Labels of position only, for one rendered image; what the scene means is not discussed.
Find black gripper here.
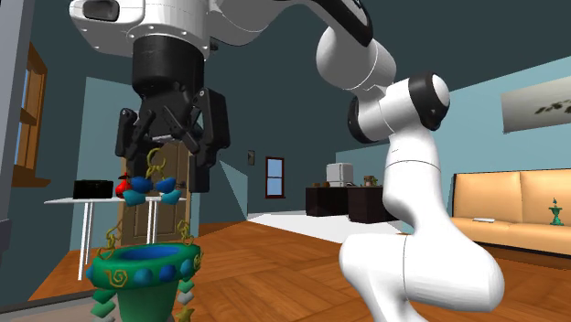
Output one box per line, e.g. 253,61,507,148
114,34,232,194

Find brown wooden door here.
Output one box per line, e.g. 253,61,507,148
119,140,193,247

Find white table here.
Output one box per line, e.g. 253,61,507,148
43,171,189,282

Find red framed window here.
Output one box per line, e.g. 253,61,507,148
264,156,286,199

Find wooden framed window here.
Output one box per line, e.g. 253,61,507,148
11,41,52,188

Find green hanging pot, blue gems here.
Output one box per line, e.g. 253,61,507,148
85,148,204,322

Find dark cabinet with white appliance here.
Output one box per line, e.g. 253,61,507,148
305,162,400,224

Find orange sofa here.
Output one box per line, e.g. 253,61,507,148
449,167,571,258

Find wide grey wall picture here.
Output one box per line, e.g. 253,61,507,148
500,75,571,134

